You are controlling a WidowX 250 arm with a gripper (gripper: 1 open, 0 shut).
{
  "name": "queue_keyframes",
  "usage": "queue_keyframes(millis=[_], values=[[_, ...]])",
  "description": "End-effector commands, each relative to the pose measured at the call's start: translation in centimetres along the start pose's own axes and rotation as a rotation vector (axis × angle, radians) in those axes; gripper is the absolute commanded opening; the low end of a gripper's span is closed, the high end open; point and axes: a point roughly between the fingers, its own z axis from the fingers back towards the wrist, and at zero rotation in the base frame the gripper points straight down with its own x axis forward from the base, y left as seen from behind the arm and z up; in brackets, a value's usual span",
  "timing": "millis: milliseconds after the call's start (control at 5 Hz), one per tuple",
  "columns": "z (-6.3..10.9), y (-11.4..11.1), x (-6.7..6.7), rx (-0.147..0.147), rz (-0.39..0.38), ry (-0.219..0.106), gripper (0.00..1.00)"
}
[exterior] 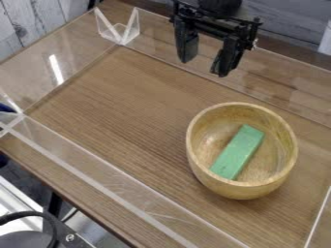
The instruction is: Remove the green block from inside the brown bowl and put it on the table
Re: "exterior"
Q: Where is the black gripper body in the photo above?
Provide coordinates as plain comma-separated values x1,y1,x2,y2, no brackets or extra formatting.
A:
170,0,263,50

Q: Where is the light wooden bowl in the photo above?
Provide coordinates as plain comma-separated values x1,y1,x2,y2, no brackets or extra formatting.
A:
186,102,299,200

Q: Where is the black table leg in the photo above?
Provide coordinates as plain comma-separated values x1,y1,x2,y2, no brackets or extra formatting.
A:
48,193,63,218

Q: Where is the green rectangular block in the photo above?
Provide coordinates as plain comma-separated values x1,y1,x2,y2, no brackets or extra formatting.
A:
210,124,266,180

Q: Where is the clear acrylic enclosure wall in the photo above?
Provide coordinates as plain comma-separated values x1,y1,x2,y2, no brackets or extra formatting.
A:
0,2,331,248

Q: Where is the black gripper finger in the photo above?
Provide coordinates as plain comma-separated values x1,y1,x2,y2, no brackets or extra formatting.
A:
174,16,199,63
210,35,246,78

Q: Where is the black metal bracket with screw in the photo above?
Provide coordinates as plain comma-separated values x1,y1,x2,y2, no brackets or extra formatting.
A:
42,212,97,248

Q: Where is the black cable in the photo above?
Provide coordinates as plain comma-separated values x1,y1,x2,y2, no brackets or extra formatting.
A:
0,210,60,248

